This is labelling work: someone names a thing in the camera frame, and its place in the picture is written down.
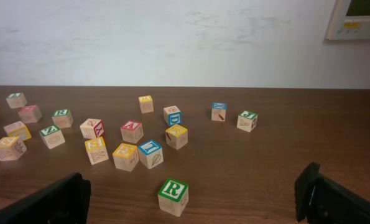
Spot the plain tilted wooden block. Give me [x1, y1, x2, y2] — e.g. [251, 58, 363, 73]
[4, 121, 32, 141]

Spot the yellow tilted centre block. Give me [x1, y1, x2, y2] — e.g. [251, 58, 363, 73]
[85, 137, 109, 165]

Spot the wooden block blue D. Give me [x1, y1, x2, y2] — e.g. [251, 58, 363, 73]
[163, 106, 183, 126]

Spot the green letter J block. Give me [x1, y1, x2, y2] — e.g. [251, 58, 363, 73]
[237, 110, 258, 133]

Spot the green letter L block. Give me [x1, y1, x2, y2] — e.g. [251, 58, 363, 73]
[6, 92, 27, 109]

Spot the green R block upper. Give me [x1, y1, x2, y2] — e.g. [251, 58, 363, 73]
[52, 109, 73, 129]

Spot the yellow block top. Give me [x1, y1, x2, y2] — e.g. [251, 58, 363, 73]
[139, 95, 154, 113]

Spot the yellow letter C block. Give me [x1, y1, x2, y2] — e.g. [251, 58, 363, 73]
[0, 136, 27, 161]

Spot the green letter R block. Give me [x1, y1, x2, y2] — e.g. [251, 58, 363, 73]
[157, 178, 189, 217]

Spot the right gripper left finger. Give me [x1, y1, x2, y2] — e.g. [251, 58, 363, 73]
[0, 172, 91, 224]

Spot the wall thermostat panel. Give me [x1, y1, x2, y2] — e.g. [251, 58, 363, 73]
[325, 0, 370, 40]

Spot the blue letter X block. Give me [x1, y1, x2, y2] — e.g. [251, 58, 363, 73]
[211, 102, 227, 121]

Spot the yellow letter E block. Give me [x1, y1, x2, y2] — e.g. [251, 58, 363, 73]
[113, 143, 139, 172]

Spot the green letter Z block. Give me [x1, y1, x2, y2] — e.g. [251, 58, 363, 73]
[39, 125, 65, 149]

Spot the red letter A block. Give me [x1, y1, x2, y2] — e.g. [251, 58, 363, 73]
[121, 120, 144, 144]

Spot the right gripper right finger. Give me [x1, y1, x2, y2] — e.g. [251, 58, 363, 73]
[294, 162, 370, 224]

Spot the white picture block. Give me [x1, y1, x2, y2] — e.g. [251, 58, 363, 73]
[80, 118, 105, 139]

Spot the blue letter L block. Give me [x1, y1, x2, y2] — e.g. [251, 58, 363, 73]
[138, 139, 164, 169]

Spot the yellow block right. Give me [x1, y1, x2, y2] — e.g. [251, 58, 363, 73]
[165, 124, 188, 150]

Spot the red letter Q block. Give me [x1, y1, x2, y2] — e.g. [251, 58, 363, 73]
[17, 105, 42, 124]

